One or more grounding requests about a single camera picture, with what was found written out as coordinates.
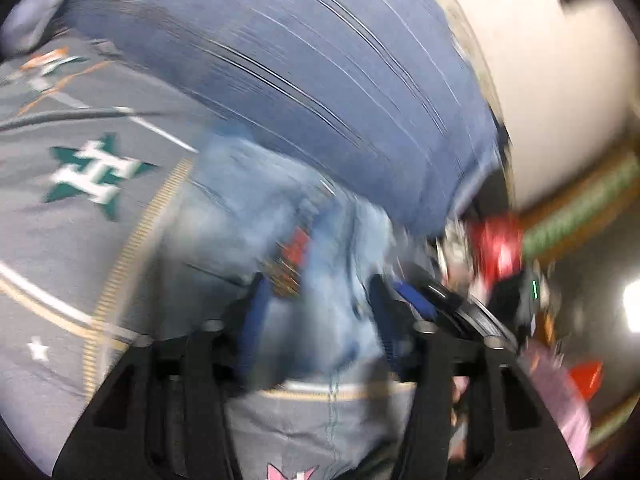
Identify blue plaid quilt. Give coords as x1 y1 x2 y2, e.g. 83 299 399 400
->
0 0 507 242

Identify white crumpled plastic bag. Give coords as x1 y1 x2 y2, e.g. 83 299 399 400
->
435 220 476 281

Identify orange red object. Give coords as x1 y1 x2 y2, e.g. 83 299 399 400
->
567 360 606 401

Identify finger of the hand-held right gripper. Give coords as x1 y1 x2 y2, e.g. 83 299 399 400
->
392 280 503 343

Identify grey star-printed bedsheet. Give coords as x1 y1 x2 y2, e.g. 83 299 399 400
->
0 35 418 480

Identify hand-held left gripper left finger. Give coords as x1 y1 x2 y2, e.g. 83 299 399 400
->
52 271 282 480

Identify red plastic bag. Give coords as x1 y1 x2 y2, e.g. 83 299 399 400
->
469 214 527 288

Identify light blue denim pants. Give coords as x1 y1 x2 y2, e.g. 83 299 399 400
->
150 129 418 397

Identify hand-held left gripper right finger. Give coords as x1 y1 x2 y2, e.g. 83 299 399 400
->
367 275 581 480

